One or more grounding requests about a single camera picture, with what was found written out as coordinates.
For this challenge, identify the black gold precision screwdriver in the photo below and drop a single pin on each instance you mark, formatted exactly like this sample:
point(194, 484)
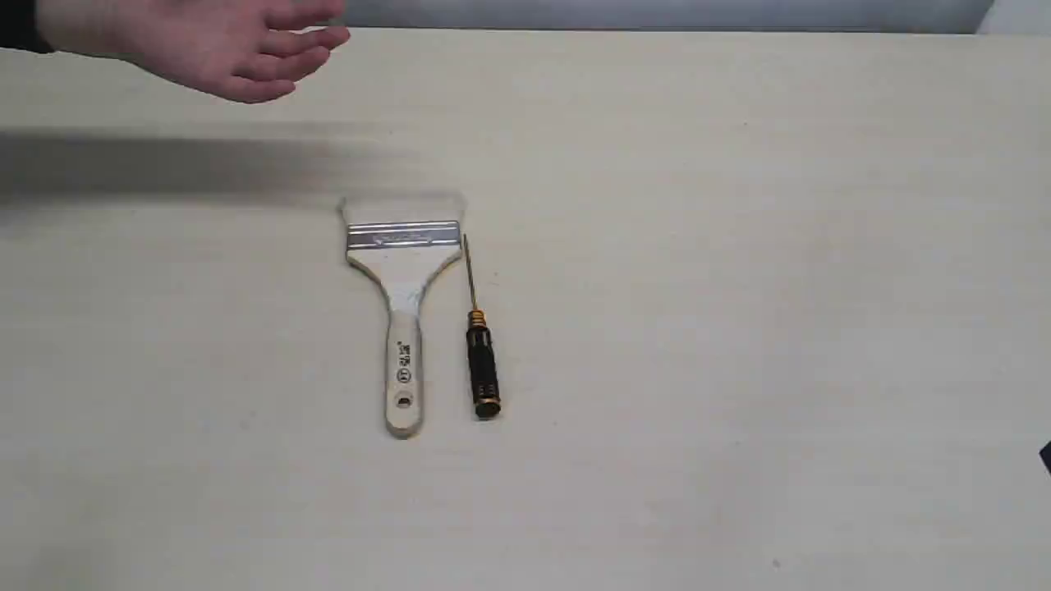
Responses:
point(484, 384)

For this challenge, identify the wide wooden paint brush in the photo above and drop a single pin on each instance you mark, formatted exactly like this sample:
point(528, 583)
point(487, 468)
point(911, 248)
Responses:
point(402, 243)

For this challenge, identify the person's bare hand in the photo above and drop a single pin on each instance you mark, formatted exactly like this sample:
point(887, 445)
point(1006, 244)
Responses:
point(246, 52)

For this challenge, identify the black object at right edge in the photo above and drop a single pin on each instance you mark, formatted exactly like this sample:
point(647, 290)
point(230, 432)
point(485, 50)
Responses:
point(1045, 456)

